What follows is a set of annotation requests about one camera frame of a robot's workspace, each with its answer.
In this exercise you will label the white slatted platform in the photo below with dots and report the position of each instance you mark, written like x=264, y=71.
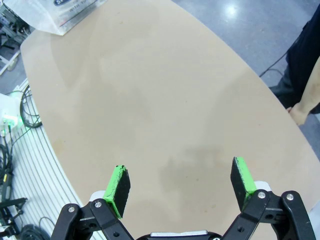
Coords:
x=37, y=175

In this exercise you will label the person's left hand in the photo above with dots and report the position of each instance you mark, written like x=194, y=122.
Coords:
x=298, y=115

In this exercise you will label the white device green light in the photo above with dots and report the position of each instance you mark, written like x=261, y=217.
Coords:
x=7, y=110

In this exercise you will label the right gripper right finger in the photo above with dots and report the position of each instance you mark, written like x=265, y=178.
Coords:
x=243, y=185

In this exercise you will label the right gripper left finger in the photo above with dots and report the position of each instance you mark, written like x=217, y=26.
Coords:
x=117, y=192

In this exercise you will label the person in black shirt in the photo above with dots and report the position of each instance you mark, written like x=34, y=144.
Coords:
x=302, y=50

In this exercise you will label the black clamp bracket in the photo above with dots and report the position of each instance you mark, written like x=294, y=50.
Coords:
x=11, y=203

